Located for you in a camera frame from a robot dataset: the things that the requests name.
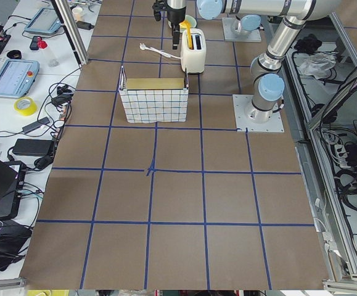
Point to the light green plate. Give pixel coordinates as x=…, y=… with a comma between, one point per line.
x=191, y=20

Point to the white two-slot toaster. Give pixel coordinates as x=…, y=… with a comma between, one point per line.
x=193, y=60

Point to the wire basket with checkered cloth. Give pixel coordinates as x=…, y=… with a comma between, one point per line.
x=151, y=100

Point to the black phone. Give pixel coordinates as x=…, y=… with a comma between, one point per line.
x=34, y=43

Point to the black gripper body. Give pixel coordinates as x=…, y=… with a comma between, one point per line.
x=176, y=17

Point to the blue teach pendant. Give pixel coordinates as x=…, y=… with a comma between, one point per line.
x=44, y=22
x=17, y=77

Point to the bread slice with orange crust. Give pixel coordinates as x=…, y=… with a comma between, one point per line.
x=186, y=26

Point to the aluminium frame post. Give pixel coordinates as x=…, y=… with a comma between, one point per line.
x=72, y=33

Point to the black power adapter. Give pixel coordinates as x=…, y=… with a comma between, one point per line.
x=32, y=147

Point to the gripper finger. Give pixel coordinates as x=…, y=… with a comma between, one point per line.
x=174, y=29
x=175, y=40

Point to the white paper cup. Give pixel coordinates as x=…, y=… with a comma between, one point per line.
x=78, y=14

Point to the clear bottle with red cap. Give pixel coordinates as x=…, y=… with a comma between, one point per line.
x=48, y=53

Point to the yellow tape roll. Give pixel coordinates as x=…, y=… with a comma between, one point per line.
x=25, y=106

